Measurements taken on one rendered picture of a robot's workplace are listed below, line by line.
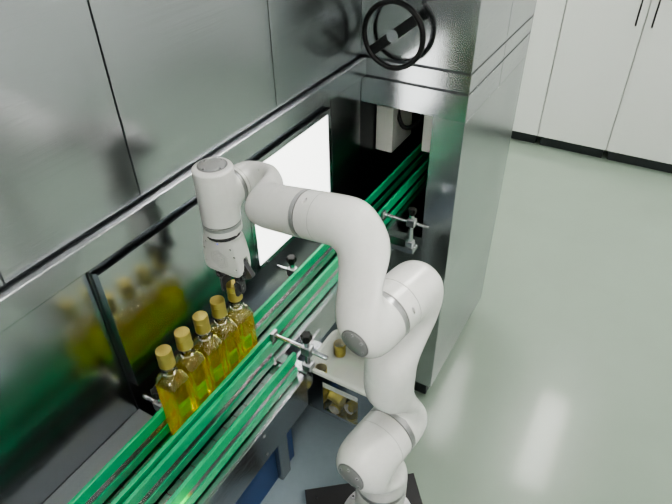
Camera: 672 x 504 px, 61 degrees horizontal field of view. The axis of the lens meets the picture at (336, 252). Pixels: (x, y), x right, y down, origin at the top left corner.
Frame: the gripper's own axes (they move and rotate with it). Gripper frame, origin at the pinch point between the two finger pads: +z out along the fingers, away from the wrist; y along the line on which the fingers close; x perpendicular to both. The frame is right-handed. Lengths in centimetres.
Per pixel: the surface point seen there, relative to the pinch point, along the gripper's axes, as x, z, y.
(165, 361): -24.4, 2.0, 1.3
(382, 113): 103, 2, -12
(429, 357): 91, 104, 20
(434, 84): 91, -18, 11
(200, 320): -12.8, 0.3, 1.1
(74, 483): -46, 28, -13
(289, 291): 25.8, 24.4, -3.5
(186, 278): -3.0, 1.1, -12.0
